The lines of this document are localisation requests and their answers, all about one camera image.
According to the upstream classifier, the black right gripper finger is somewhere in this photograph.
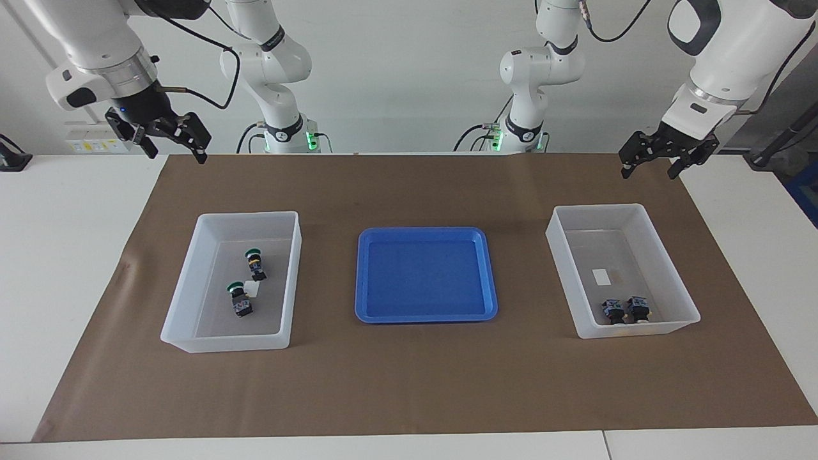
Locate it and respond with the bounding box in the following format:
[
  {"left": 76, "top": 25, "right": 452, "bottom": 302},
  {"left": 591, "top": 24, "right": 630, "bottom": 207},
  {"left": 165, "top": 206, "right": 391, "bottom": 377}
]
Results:
[
  {"left": 167, "top": 113, "right": 213, "bottom": 165},
  {"left": 105, "top": 109, "right": 159, "bottom": 159}
]

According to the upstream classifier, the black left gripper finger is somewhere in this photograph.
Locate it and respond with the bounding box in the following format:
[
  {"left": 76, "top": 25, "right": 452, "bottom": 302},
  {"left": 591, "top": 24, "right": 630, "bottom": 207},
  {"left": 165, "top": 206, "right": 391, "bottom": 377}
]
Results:
[
  {"left": 619, "top": 131, "right": 658, "bottom": 180},
  {"left": 668, "top": 137, "right": 720, "bottom": 180}
]

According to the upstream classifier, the green push button switch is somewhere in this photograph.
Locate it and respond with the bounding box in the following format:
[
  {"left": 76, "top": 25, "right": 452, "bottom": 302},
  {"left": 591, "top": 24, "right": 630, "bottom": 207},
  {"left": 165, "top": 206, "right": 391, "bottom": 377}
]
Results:
[
  {"left": 226, "top": 281, "right": 254, "bottom": 318},
  {"left": 245, "top": 247, "right": 268, "bottom": 282}
]

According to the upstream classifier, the black stand pole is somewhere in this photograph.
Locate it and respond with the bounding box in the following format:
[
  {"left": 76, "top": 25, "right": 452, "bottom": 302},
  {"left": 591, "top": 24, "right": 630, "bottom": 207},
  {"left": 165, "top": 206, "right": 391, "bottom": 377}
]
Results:
[{"left": 748, "top": 105, "right": 818, "bottom": 170}]

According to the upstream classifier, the blue crate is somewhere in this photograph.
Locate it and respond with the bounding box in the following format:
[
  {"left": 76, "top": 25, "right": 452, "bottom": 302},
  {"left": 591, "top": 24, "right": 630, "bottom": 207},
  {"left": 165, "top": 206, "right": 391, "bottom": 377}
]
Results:
[{"left": 785, "top": 172, "right": 818, "bottom": 229}]

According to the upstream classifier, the black clamp device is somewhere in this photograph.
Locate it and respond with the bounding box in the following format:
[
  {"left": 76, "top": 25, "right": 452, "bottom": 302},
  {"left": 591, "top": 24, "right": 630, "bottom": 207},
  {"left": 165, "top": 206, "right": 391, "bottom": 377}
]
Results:
[{"left": 0, "top": 133, "right": 33, "bottom": 172}]

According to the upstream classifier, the translucent white plastic box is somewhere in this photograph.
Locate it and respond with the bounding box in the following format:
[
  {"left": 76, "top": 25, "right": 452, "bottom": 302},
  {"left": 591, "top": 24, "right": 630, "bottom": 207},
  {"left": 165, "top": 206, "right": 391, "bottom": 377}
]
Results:
[
  {"left": 160, "top": 211, "right": 302, "bottom": 354},
  {"left": 545, "top": 203, "right": 702, "bottom": 339}
]

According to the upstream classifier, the blue plastic tray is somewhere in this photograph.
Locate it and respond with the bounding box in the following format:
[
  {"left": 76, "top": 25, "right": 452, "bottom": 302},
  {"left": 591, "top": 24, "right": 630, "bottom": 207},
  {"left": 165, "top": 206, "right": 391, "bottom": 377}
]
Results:
[{"left": 355, "top": 227, "right": 498, "bottom": 325}]

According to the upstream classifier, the brown paper table mat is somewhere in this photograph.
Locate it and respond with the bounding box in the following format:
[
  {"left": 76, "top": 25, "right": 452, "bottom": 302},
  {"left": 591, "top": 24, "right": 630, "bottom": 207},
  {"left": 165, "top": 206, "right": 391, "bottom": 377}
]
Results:
[{"left": 32, "top": 153, "right": 818, "bottom": 443}]

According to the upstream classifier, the white wall socket strip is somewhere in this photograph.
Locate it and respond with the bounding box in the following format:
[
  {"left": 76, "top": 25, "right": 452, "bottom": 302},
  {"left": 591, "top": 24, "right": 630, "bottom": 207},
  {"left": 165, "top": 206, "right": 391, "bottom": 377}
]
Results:
[{"left": 65, "top": 121, "right": 128, "bottom": 155}]

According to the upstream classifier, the black right base cable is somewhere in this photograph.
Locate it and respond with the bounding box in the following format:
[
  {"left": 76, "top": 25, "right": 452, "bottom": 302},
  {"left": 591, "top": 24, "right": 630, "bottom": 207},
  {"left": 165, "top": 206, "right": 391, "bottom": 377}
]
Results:
[{"left": 235, "top": 121, "right": 333, "bottom": 154}]

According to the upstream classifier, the black base cable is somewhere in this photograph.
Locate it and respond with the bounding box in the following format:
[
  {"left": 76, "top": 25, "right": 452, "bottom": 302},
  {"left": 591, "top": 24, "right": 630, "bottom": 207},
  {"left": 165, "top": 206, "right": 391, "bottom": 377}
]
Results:
[
  {"left": 454, "top": 115, "right": 512, "bottom": 152},
  {"left": 235, "top": 121, "right": 333, "bottom": 154}
]

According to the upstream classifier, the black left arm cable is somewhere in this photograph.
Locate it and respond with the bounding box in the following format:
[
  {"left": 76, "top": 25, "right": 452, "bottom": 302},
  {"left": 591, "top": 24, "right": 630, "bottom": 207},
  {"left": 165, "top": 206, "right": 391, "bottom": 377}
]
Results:
[{"left": 578, "top": 0, "right": 818, "bottom": 117}]

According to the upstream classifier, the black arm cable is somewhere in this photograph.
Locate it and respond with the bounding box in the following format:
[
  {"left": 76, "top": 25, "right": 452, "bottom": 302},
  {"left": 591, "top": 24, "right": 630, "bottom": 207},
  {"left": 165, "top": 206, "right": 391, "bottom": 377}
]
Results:
[
  {"left": 578, "top": 0, "right": 818, "bottom": 117},
  {"left": 153, "top": 10, "right": 242, "bottom": 111}
]

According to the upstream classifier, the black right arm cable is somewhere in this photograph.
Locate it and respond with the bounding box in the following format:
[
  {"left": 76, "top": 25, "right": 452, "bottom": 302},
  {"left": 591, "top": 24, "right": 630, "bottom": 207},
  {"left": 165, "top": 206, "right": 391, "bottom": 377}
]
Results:
[{"left": 153, "top": 10, "right": 242, "bottom": 111}]

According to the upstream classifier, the black left base cable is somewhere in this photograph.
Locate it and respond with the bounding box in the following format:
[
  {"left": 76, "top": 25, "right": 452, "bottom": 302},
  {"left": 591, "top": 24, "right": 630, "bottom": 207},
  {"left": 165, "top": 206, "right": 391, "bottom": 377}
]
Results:
[{"left": 454, "top": 115, "right": 512, "bottom": 152}]

